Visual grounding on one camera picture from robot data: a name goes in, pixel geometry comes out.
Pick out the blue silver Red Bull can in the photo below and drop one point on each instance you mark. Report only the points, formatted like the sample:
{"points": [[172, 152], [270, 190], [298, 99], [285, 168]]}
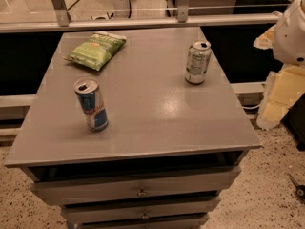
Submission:
{"points": [[92, 104]]}

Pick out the green 7up can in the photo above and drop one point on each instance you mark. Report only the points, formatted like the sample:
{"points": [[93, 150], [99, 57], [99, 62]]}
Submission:
{"points": [[199, 55]]}

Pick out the grey metal railing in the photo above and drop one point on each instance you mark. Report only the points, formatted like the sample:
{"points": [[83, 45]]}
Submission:
{"points": [[85, 15]]}

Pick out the green chip bag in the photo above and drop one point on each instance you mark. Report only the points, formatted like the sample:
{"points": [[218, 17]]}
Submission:
{"points": [[97, 51]]}

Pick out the grey drawer cabinet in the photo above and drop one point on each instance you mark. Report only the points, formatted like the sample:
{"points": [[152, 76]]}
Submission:
{"points": [[158, 122]]}

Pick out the black object on floor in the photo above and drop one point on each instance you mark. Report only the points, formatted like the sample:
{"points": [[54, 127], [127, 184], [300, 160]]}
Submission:
{"points": [[299, 189]]}

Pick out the bottom grey drawer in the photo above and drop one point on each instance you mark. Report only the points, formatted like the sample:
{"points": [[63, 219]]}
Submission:
{"points": [[191, 221]]}

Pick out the grey drawer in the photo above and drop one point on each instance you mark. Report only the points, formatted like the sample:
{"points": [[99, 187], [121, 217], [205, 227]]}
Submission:
{"points": [[142, 186], [149, 209], [191, 221]]}

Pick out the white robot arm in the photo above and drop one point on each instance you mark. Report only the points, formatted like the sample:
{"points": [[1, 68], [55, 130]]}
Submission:
{"points": [[289, 35]]}

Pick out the middle grey drawer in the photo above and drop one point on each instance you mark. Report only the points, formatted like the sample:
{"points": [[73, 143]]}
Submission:
{"points": [[149, 209]]}

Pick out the top grey drawer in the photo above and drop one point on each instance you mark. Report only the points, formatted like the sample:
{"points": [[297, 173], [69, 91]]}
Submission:
{"points": [[142, 186]]}

